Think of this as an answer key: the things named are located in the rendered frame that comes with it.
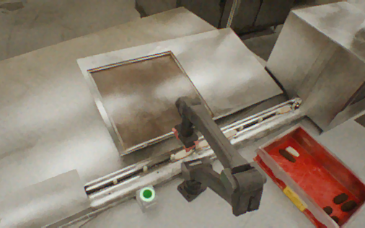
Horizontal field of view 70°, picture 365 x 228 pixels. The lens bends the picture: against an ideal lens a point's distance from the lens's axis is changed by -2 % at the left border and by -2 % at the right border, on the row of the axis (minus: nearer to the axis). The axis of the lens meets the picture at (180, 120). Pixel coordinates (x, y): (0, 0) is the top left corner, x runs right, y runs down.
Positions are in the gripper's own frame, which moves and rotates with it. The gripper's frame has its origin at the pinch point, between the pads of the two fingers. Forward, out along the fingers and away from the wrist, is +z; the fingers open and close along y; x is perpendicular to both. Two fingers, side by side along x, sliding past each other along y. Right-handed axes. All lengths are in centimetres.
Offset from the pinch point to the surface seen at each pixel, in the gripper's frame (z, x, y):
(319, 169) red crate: 11, -61, -38
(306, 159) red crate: 11, -59, -30
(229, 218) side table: 11.1, -3.1, -35.1
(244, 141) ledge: 6.8, -32.8, -8.2
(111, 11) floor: 92, -74, 294
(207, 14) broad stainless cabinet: 41, -139, 165
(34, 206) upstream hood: 1, 63, 0
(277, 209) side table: 11, -25, -42
